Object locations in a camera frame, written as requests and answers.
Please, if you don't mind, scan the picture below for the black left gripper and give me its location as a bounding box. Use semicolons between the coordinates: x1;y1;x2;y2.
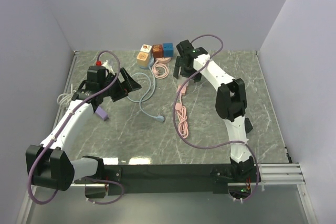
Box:
100;68;141;102

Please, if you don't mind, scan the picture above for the pink power strip cable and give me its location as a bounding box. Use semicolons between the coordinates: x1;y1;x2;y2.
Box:
174;94;190;139

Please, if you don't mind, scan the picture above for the light blue round socket base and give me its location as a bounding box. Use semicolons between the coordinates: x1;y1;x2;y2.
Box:
139;57;154;69

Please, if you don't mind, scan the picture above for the black cube socket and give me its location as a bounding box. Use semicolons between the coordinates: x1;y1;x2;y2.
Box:
245;118;253;134

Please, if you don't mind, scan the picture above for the white power cable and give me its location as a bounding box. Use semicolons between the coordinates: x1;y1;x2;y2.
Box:
57;83;77;111

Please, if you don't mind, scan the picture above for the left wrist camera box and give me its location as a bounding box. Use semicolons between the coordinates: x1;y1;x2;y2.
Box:
85;66;106;93

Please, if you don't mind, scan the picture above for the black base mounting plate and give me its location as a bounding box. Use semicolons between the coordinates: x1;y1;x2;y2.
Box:
73;163;263;200

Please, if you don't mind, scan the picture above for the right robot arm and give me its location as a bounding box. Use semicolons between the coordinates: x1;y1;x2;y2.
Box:
173;49;259;182

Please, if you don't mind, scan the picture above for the pink round socket base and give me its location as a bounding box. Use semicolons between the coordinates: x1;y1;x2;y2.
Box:
155;57;172;64

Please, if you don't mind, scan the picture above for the blue cube socket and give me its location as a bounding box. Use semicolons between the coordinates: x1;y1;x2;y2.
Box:
162;43;174;58

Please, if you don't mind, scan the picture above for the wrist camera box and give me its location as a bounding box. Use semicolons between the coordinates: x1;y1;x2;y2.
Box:
85;66;106;93
176;40;199;57

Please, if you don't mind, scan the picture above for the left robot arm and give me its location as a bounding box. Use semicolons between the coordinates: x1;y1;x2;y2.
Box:
26;66;141;191

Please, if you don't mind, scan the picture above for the yellow patterned cube socket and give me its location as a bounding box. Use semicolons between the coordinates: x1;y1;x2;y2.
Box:
136;51;151;66

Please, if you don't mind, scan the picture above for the light blue power cable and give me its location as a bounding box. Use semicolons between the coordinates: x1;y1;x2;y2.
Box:
125;62;165;123

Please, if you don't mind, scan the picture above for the brown patterned cube socket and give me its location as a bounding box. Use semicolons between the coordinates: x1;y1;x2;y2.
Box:
152;44;163;59

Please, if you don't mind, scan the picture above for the pink power strip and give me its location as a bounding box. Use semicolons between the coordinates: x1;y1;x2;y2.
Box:
177;80;189;95

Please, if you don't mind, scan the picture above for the aluminium rail frame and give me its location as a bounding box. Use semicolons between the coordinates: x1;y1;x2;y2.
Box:
14;49;320;224

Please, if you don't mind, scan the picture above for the purple USB power strip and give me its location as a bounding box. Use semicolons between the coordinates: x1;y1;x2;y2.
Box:
95;106;109;121

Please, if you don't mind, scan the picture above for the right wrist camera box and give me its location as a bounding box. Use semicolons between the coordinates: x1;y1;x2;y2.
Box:
176;40;199;57

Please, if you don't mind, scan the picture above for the white patterned cube socket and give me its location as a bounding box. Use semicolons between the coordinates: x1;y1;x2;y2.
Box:
140;44;152;54

